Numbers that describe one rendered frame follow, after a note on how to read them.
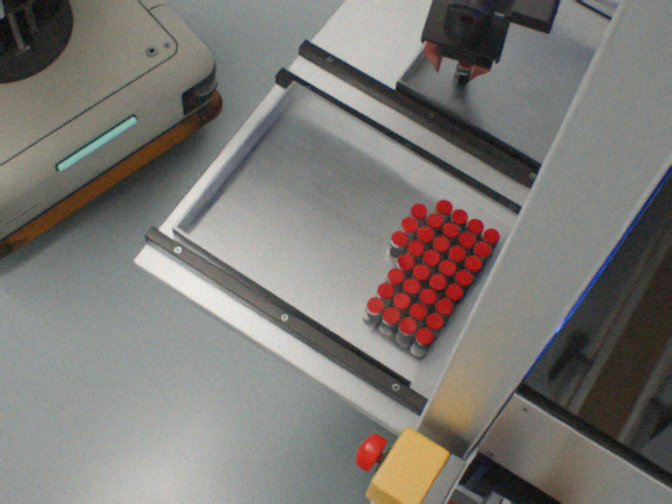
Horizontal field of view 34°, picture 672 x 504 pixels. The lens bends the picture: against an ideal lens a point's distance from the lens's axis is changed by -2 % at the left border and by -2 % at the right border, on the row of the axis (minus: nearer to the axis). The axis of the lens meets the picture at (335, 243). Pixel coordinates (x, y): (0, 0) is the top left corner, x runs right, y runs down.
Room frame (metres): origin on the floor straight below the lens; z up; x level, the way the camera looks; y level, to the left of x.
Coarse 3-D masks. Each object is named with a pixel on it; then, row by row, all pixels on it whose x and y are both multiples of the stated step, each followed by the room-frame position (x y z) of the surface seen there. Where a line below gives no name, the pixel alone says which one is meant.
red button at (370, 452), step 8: (368, 440) 0.31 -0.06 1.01; (376, 440) 0.31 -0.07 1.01; (384, 440) 0.31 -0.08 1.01; (360, 448) 0.30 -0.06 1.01; (368, 448) 0.30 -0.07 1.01; (376, 448) 0.30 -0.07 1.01; (360, 456) 0.29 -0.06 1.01; (368, 456) 0.29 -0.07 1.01; (376, 456) 0.29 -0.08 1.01; (360, 464) 0.29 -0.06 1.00; (368, 464) 0.29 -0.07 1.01
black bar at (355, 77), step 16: (304, 48) 0.86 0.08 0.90; (320, 48) 0.86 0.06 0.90; (320, 64) 0.84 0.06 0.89; (336, 64) 0.84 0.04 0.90; (352, 80) 0.82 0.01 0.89; (368, 80) 0.82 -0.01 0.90; (384, 96) 0.80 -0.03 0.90; (400, 96) 0.80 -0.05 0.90; (400, 112) 0.79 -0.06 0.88; (416, 112) 0.78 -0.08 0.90; (432, 112) 0.79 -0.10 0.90; (432, 128) 0.77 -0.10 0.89; (448, 128) 0.77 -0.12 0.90; (464, 144) 0.75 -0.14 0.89; (480, 144) 0.75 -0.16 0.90; (496, 160) 0.73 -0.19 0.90; (512, 160) 0.74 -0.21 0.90; (512, 176) 0.72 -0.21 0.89; (528, 176) 0.72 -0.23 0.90
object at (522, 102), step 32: (512, 32) 0.95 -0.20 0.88; (576, 32) 0.97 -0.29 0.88; (416, 64) 0.86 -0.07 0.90; (448, 64) 0.88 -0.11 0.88; (512, 64) 0.90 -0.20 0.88; (544, 64) 0.91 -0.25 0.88; (576, 64) 0.92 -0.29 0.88; (416, 96) 0.81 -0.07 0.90; (448, 96) 0.83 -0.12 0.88; (480, 96) 0.84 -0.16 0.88; (512, 96) 0.85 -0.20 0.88; (544, 96) 0.85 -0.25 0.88; (480, 128) 0.77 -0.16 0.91; (512, 128) 0.80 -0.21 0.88; (544, 128) 0.80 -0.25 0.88; (544, 160) 0.75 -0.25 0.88
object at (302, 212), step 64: (256, 128) 0.71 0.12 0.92; (320, 128) 0.75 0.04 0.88; (256, 192) 0.64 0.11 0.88; (320, 192) 0.65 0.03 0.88; (384, 192) 0.67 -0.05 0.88; (448, 192) 0.68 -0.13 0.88; (256, 256) 0.55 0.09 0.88; (320, 256) 0.57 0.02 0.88; (384, 256) 0.58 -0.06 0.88; (320, 320) 0.47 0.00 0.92; (448, 320) 0.51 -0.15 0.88
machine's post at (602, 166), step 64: (640, 0) 0.34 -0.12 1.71; (640, 64) 0.33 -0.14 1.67; (576, 128) 0.34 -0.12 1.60; (640, 128) 0.33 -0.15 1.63; (576, 192) 0.33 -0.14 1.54; (640, 192) 0.32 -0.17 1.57; (512, 256) 0.34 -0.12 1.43; (576, 256) 0.32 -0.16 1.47; (512, 320) 0.33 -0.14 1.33; (448, 384) 0.34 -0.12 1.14; (512, 384) 0.32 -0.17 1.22; (448, 448) 0.33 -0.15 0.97
